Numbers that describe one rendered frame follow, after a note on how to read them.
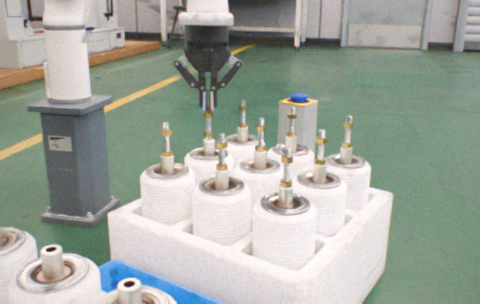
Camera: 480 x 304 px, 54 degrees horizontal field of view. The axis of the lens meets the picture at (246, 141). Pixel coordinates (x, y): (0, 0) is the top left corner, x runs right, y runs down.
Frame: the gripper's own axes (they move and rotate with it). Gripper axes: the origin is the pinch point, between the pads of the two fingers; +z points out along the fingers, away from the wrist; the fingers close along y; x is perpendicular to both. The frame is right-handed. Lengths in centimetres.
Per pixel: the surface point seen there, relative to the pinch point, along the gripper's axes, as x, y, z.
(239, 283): 27.9, -5.5, 21.5
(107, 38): -338, 102, 17
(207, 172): 4.7, 0.0, 12.8
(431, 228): -17, -55, 36
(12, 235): 33.0, 23.7, 10.6
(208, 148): 1.1, 0.0, 9.3
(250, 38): -517, -33, 31
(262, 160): 7.9, -10.0, 9.3
